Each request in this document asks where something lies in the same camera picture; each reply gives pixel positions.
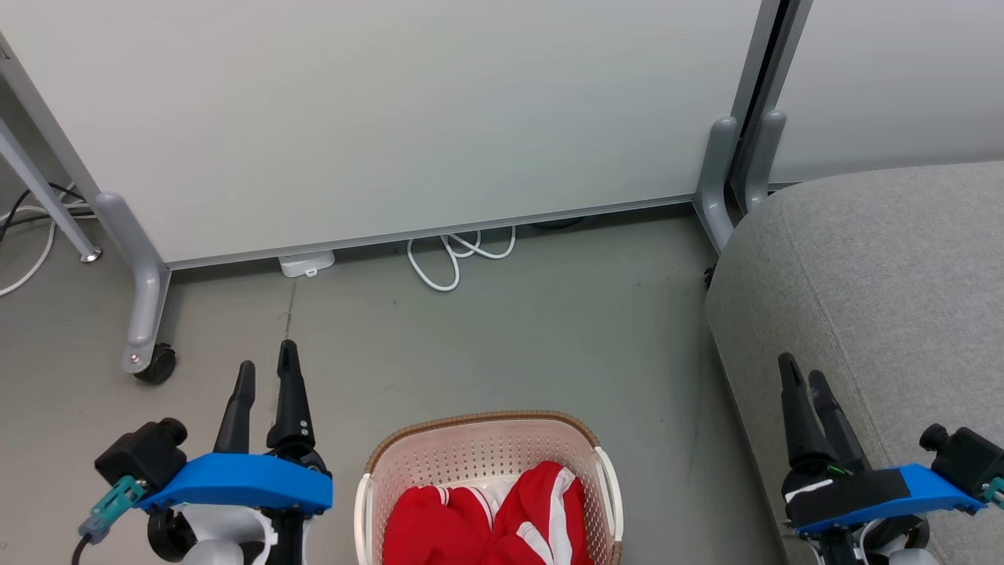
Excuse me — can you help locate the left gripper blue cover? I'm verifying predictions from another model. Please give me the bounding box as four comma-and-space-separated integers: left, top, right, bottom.
137, 339, 334, 565

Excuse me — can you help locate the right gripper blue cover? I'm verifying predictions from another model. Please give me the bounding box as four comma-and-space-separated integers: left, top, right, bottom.
777, 352, 985, 565

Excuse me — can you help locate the red and white garment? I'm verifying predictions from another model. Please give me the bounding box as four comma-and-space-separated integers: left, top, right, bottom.
382, 461, 595, 565

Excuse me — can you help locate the grey fabric sofa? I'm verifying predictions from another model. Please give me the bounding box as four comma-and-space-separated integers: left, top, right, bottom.
704, 161, 1004, 565

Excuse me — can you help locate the black caster wheel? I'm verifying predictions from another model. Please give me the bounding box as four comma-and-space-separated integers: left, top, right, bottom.
135, 344, 177, 385

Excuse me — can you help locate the white power adapter box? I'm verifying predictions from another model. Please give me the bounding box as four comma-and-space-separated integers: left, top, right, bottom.
278, 250, 336, 279

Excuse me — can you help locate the long grey partition foot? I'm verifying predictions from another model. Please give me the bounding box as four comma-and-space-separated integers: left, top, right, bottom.
94, 192, 172, 374

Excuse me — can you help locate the white plastic laundry basket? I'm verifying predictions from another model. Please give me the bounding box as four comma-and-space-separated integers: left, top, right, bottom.
353, 410, 624, 565

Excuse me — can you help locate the grey metal table leg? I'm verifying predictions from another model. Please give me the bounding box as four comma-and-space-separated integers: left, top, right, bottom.
0, 118, 104, 264

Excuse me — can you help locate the large white partition panel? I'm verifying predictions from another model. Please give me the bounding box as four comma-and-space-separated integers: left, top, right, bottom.
0, 0, 785, 272

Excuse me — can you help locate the narrow white partition panel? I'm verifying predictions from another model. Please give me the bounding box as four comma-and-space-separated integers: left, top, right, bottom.
773, 0, 1004, 188

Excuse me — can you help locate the teal left camera connector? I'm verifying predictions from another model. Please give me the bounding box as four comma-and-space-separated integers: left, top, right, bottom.
77, 476, 147, 546

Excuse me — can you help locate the looped white cable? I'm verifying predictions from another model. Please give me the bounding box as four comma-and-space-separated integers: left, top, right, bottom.
406, 226, 518, 293

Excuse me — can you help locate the thin white floor cable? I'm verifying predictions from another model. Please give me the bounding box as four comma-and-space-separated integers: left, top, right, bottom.
0, 184, 95, 299

